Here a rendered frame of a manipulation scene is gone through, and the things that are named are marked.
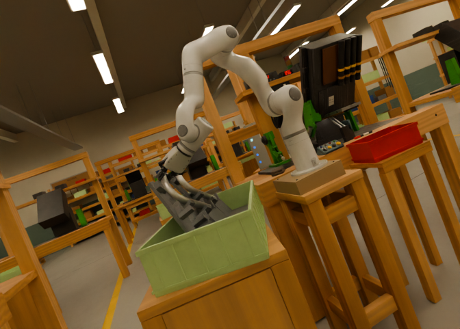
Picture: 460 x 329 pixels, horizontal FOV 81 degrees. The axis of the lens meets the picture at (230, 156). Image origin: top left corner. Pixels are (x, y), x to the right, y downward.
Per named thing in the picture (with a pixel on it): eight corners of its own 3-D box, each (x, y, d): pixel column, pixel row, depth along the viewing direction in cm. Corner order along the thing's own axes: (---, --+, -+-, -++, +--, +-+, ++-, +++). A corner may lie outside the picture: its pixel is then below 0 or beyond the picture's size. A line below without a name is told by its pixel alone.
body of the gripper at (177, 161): (192, 149, 124) (178, 167, 126) (174, 140, 118) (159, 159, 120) (197, 158, 118) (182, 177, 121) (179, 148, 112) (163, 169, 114)
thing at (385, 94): (413, 120, 742) (383, 42, 735) (346, 152, 669) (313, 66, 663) (395, 124, 794) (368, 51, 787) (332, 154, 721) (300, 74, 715)
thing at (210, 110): (378, 121, 252) (341, 22, 249) (235, 183, 218) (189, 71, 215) (372, 122, 260) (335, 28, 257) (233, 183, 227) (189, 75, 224)
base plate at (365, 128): (405, 118, 202) (404, 115, 202) (278, 175, 177) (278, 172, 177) (365, 127, 243) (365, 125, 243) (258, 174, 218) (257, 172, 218)
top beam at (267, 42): (341, 22, 249) (338, 14, 249) (189, 71, 215) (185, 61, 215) (335, 28, 258) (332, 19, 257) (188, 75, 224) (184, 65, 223)
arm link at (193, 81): (187, 63, 107) (192, 138, 104) (207, 76, 122) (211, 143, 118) (168, 68, 110) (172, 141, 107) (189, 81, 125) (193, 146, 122)
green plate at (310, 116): (323, 127, 197) (319, 99, 197) (313, 128, 195) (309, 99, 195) (315, 129, 208) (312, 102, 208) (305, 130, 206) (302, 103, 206)
